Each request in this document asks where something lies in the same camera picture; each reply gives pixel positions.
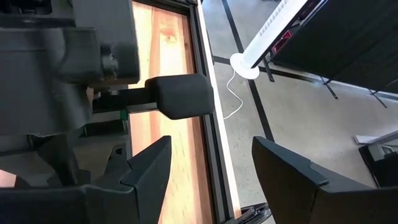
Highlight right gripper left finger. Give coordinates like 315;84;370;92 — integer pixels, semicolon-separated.
0;136;172;224

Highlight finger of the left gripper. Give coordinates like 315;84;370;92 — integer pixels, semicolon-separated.
93;146;130;185
18;134;91;187

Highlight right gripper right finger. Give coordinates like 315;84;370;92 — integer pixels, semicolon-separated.
252;136;398;224

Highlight black floor box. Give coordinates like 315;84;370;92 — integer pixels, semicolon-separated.
359;144;398;188

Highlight white flat board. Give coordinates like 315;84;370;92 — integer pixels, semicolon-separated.
354;129;398;146

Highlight black partition panel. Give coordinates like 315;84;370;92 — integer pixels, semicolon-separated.
251;0;398;109

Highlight white perforated floor pole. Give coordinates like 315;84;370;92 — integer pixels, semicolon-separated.
229;0;309;80

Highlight black frame clip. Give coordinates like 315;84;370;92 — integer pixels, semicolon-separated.
238;202;272;224

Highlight thin white power cord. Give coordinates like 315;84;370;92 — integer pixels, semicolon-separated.
223;70;244;120

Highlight black aluminium table frame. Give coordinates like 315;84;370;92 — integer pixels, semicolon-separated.
132;0;237;224

